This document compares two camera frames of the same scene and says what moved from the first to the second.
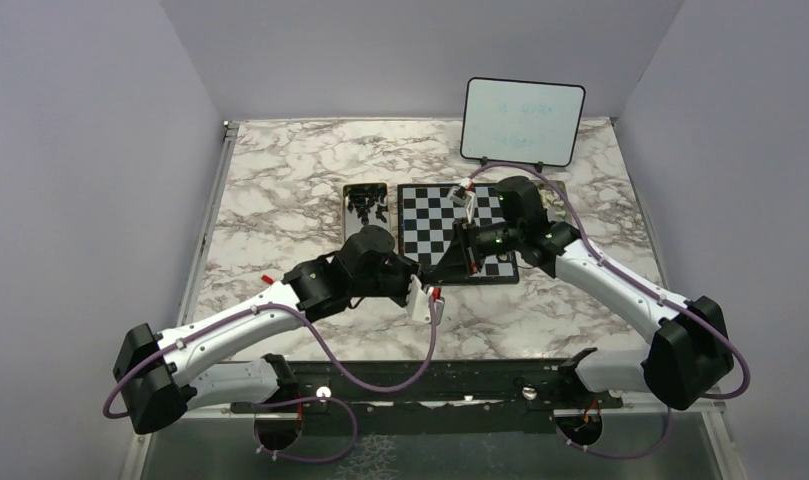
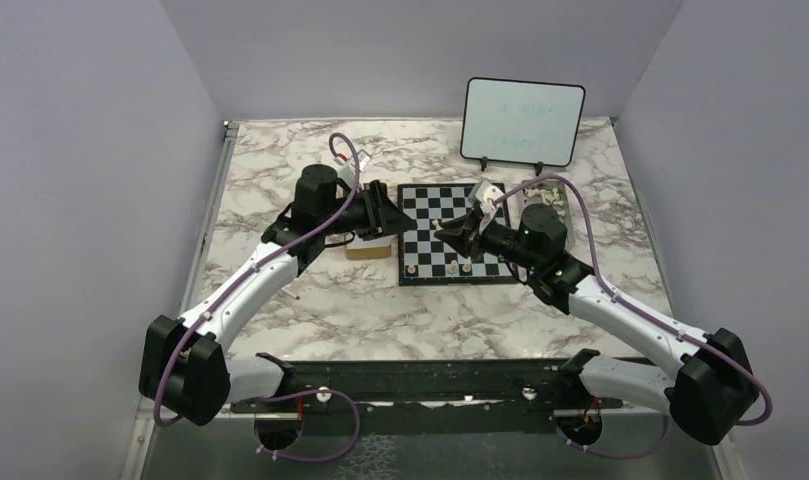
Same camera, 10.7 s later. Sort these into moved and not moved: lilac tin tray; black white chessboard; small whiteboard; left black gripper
Moved: left black gripper
Not moved: small whiteboard; lilac tin tray; black white chessboard
